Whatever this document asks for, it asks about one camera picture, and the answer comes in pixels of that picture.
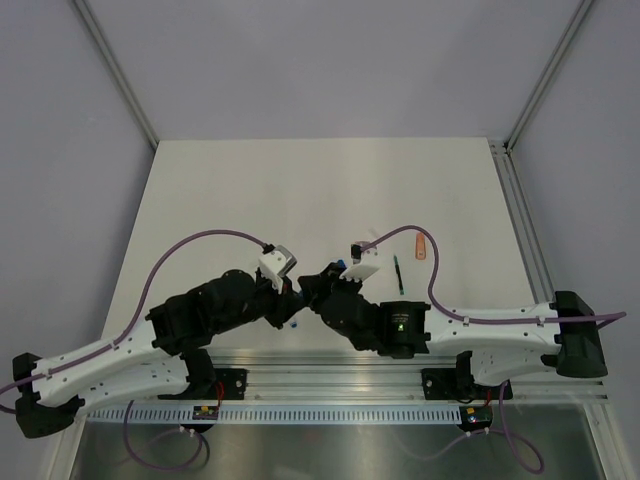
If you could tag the orange highlighter pen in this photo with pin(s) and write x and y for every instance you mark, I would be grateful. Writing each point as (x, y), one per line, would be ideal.
(420, 250)

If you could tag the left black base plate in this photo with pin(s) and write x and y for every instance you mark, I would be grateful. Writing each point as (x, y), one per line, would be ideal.
(231, 383)

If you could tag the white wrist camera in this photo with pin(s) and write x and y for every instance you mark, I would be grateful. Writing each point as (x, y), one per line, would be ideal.
(366, 261)
(275, 263)

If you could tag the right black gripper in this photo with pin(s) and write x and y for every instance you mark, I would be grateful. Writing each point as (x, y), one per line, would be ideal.
(315, 291)

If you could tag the white slotted cable duct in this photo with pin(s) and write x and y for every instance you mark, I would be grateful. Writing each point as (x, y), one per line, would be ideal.
(281, 414)

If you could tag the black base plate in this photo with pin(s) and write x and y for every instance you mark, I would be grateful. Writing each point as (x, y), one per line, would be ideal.
(444, 384)
(231, 383)

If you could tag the right aluminium frame post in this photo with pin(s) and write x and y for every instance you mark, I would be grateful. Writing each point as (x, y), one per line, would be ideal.
(550, 70)

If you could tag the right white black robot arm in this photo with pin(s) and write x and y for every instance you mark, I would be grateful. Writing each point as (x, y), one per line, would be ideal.
(560, 335)

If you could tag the aluminium frame post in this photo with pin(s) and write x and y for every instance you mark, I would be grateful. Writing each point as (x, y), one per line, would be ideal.
(97, 35)
(550, 70)

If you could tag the aluminium rail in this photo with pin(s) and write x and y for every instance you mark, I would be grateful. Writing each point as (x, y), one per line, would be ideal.
(535, 265)
(330, 377)

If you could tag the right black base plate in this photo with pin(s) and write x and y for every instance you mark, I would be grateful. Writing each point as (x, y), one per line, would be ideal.
(444, 384)

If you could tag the right side aluminium rail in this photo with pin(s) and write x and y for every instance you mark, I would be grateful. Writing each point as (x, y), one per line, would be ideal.
(535, 265)

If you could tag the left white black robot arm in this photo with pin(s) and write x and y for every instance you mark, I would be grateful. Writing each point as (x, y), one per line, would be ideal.
(162, 354)

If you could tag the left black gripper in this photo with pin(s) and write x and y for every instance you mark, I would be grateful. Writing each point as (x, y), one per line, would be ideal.
(284, 304)

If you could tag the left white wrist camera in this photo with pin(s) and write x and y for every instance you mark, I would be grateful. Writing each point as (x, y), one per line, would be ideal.
(275, 263)

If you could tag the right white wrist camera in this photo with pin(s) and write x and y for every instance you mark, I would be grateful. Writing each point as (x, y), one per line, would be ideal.
(366, 261)

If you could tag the aluminium front rail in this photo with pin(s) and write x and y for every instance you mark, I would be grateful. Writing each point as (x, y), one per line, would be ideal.
(330, 377)

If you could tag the black green-tipped pen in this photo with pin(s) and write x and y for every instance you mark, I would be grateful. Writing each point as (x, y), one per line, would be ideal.
(398, 275)

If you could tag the left aluminium frame post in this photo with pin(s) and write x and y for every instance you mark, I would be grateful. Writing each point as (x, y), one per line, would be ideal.
(97, 35)

